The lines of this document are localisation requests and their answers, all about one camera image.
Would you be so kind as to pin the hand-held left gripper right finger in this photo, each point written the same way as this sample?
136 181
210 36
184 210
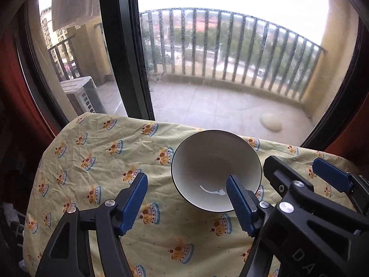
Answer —
240 207

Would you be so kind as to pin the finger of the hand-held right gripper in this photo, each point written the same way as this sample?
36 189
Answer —
331 173
284 179

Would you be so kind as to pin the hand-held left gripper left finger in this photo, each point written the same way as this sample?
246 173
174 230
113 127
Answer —
132 205

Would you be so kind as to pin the large floral ceramic bowl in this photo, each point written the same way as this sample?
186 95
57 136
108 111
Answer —
207 161

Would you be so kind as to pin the yellow printed tablecloth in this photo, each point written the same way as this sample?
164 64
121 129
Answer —
95 164

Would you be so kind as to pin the pale round lump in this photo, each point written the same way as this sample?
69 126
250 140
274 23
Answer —
271 121

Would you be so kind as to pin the balcony railing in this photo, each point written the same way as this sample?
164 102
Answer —
216 80

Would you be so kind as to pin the white air conditioner unit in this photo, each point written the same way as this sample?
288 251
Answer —
83 92

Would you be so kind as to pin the dark metal railing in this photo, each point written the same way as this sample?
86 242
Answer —
57 54

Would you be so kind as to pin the hanging translucent sheet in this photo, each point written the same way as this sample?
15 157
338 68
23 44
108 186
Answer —
75 3

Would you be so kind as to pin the dark window frame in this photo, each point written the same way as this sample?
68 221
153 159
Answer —
124 49

